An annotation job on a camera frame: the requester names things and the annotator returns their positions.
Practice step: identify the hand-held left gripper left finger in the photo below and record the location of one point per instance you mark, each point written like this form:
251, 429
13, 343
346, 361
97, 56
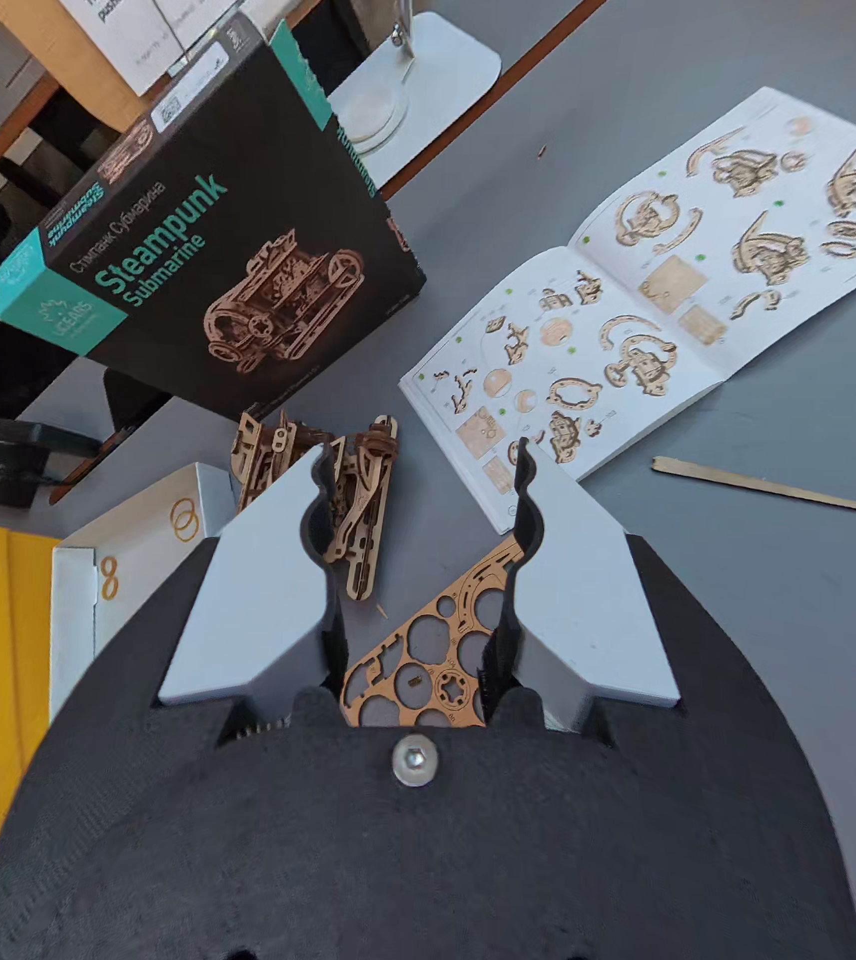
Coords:
248, 600

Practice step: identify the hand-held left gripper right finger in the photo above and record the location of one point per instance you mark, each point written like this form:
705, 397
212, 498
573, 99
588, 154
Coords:
593, 600

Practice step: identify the wooden parts sheet round holes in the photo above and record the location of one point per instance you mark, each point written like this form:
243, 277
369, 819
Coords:
484, 570

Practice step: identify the wooden submarine model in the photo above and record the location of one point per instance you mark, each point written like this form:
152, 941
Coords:
368, 480

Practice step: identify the black model kit box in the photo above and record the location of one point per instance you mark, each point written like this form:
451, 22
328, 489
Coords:
173, 300

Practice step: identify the tan rubber band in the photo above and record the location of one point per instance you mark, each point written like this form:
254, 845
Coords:
183, 497
109, 576
188, 541

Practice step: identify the white cardboard box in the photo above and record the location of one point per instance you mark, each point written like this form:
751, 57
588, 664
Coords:
72, 645

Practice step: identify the thin wooden stick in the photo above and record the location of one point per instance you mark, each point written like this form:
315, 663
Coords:
765, 485

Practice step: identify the black stand base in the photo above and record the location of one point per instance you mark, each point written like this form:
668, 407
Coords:
23, 457

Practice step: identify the open instruction booklet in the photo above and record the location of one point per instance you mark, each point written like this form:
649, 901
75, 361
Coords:
626, 247

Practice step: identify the white metal stand base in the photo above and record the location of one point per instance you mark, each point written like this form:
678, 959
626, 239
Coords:
458, 67

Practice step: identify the white printed paper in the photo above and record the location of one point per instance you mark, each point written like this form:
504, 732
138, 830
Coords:
143, 37

